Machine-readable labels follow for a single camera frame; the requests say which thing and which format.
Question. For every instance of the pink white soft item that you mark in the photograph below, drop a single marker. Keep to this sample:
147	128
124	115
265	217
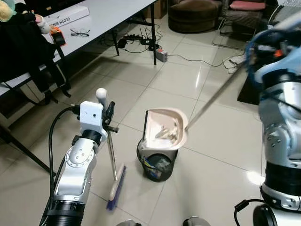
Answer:
42	23

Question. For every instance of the white crumpled cloth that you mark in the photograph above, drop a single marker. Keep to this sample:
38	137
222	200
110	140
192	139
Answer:
233	65

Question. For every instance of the pale blue right wrist camera mount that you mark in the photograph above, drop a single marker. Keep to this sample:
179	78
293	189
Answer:
282	63

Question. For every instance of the grey robot left foot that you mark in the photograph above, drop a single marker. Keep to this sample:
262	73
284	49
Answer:
128	223

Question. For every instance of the teal yellow plush toy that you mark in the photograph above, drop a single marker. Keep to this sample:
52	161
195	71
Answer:
6	10

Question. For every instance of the black-framed eyeglasses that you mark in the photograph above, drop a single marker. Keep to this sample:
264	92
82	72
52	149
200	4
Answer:
80	32

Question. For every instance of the dark wicker chair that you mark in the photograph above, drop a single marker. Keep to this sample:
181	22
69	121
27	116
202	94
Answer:
244	18

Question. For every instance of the orange black handheld device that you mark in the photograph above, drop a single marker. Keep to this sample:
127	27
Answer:
58	36

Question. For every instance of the broom with purple bristles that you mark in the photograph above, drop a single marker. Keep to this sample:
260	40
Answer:
116	181

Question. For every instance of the black mesh waste bin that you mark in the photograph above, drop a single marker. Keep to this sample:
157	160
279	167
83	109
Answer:
157	165

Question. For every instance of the round brown ottoman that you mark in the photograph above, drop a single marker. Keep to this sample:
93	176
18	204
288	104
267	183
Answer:
194	16

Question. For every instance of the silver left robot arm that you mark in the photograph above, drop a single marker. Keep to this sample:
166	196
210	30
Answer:
75	169

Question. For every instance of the long white printed box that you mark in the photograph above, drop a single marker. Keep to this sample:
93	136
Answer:
68	15

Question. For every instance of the grey robot right foot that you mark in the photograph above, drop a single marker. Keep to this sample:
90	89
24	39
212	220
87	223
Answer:
196	221

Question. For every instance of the grey robot foot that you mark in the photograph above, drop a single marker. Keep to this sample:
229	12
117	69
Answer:
196	221
128	223

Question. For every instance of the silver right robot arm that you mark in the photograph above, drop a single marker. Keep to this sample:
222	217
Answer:
277	122

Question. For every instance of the pink seat cushion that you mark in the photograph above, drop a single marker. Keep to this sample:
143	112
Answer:
248	5

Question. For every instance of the grey power strip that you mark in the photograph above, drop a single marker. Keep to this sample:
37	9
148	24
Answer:
162	55

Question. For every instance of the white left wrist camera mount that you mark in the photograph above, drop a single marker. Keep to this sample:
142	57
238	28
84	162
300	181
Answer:
91	117

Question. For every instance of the white folding table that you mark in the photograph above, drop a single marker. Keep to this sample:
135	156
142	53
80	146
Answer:
113	16

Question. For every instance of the white standing fan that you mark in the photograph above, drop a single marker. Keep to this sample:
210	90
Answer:
277	16

